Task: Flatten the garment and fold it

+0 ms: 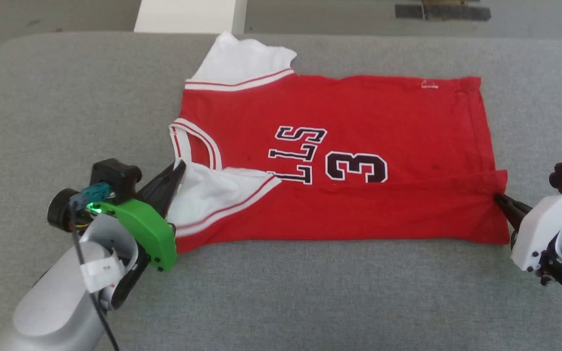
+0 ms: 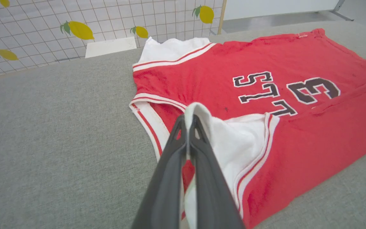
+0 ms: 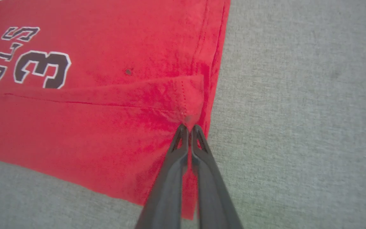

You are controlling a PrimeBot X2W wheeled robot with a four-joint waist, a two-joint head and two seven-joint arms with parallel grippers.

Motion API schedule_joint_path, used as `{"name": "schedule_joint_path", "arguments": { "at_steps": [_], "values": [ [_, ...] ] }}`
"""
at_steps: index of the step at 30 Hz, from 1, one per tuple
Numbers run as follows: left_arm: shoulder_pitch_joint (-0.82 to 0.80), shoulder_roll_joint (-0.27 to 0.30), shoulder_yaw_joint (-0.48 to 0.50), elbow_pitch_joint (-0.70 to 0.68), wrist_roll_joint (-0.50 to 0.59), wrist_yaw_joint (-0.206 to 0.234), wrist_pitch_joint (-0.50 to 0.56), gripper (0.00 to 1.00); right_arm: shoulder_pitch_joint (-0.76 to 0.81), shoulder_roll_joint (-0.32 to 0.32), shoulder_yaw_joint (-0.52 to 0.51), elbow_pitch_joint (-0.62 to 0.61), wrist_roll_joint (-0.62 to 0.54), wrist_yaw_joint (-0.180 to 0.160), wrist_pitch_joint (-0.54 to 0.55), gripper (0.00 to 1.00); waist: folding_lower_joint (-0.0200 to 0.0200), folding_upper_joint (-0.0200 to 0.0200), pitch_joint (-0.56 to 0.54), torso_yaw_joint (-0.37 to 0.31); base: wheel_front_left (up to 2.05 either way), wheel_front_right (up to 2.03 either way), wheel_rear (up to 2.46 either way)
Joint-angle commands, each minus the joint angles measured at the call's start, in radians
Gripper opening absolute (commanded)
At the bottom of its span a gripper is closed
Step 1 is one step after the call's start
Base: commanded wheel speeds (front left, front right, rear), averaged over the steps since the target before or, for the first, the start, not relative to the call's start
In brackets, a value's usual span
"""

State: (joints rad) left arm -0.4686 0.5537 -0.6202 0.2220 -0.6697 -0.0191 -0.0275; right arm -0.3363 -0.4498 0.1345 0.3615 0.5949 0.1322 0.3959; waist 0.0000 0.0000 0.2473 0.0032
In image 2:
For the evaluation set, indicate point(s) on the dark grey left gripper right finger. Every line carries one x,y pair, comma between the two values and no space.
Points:
214,203

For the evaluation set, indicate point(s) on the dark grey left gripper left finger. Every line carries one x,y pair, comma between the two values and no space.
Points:
164,197

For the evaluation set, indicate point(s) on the red jersey with white sleeves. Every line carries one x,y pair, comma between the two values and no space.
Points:
202,73

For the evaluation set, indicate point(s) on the grey fabric sofa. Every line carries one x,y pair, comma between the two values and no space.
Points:
59,143

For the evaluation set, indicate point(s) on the white box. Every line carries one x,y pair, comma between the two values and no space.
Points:
110,47

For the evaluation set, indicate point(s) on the lemon print partition screen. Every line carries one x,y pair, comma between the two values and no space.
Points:
43,16

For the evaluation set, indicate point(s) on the grey metal screen foot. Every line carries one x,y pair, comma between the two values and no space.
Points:
338,5

